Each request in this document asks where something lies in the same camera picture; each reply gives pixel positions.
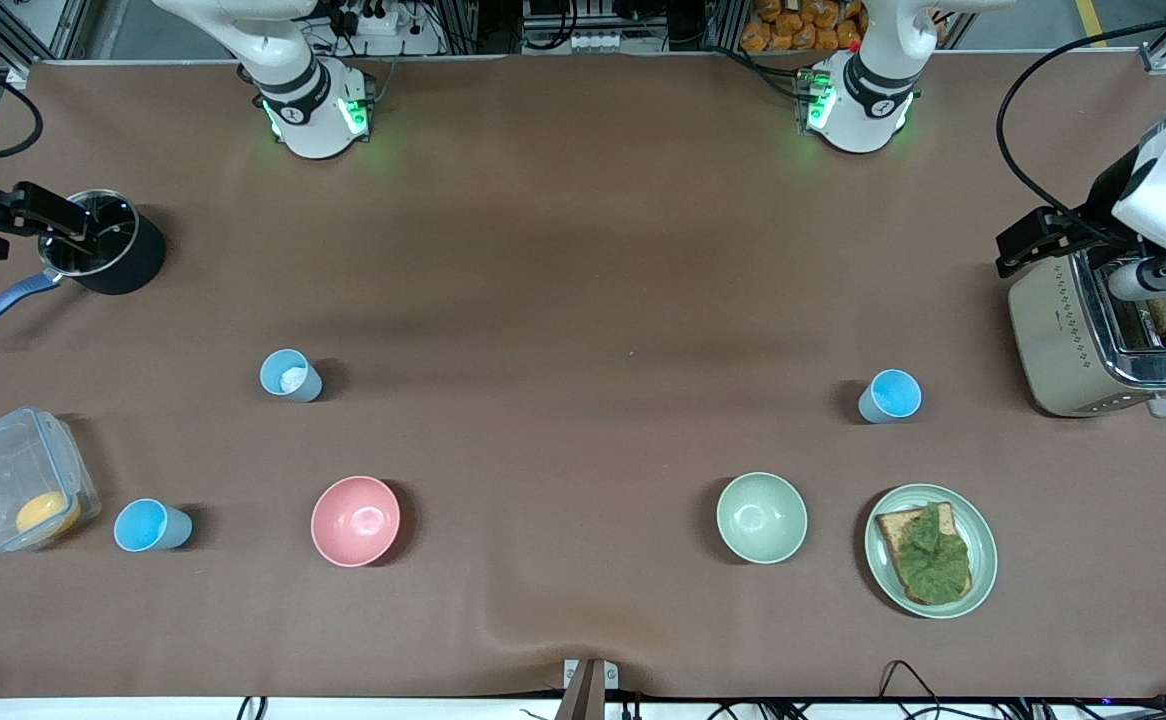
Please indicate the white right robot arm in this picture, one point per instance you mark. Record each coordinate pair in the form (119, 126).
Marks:
(293, 100)

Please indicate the pale green bowl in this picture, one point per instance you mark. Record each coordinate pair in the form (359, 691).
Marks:
(761, 517)

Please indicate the pink bowl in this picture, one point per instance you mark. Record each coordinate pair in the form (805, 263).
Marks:
(355, 520)

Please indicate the blue plastic cup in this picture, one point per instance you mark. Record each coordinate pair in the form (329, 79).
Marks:
(148, 526)
(891, 395)
(291, 378)

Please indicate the small white power strip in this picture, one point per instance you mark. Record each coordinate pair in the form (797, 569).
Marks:
(597, 41)

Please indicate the clear plastic food container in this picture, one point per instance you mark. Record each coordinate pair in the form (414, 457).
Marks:
(3, 470)

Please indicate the brown table cloth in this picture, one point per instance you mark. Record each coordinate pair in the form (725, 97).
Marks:
(583, 220)

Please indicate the toast slice under lettuce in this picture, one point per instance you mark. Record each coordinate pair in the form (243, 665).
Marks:
(891, 528)

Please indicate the white power strip with plugs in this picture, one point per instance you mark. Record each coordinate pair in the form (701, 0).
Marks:
(368, 15)

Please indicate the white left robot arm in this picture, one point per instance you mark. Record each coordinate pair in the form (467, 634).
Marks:
(863, 100)

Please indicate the metal table edge bracket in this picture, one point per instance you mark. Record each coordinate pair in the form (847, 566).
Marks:
(588, 690)

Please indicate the yellow round food piece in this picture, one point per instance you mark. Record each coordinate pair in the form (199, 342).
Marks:
(46, 514)

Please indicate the orange packaged snacks pile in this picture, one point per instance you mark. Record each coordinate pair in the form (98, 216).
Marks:
(793, 25)

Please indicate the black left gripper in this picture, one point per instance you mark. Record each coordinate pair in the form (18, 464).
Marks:
(1106, 203)

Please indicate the green lettuce leaf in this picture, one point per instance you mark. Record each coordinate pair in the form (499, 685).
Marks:
(933, 560)

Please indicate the beige chrome toaster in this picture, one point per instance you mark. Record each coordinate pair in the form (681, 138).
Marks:
(1053, 340)

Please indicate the pale green plate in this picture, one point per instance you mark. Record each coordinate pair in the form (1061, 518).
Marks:
(983, 540)

